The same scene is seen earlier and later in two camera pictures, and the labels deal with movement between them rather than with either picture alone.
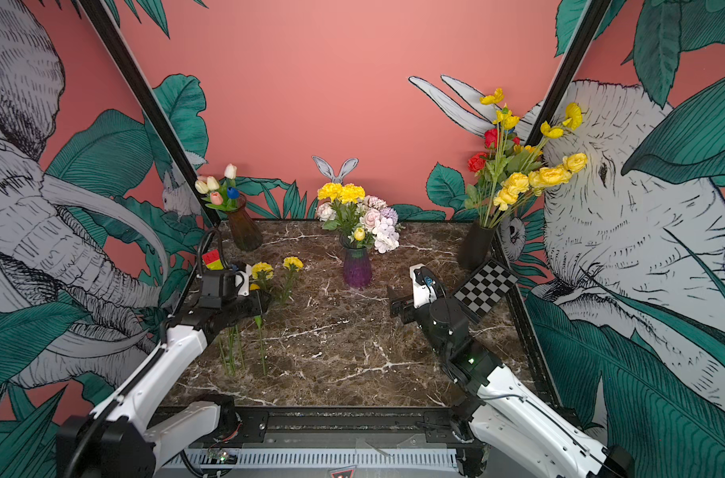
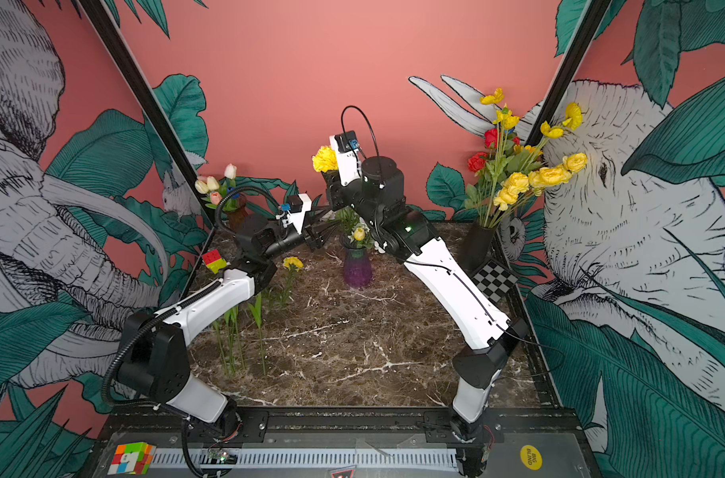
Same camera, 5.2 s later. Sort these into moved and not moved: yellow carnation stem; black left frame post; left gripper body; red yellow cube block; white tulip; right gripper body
Moved: right gripper body; left gripper body
Not moved: red yellow cube block; black left frame post; yellow carnation stem; white tulip
